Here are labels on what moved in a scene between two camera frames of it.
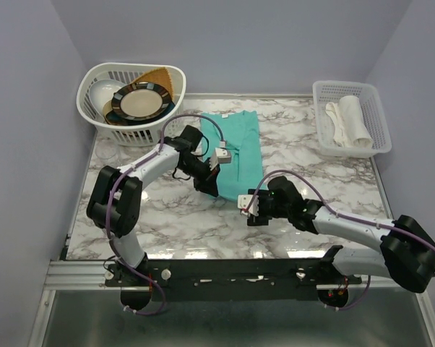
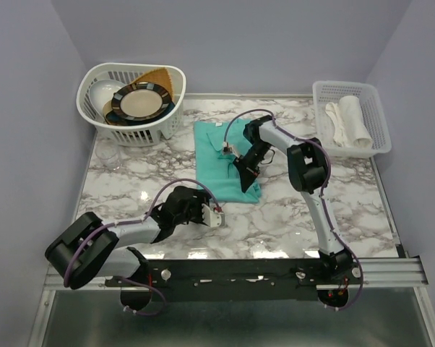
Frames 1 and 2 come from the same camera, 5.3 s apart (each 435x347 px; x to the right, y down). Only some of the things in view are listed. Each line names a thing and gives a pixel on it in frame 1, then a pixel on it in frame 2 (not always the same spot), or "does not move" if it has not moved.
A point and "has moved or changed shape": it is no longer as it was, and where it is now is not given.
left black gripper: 208,183 → 202,197
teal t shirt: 238,131 has moved or changed shape
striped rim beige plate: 141,101 does not move
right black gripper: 260,220 → 247,173
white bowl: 101,91 does not move
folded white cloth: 333,110 does not move
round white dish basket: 147,134 does not move
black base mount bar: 232,280 does not move
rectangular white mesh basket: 351,120 does not move
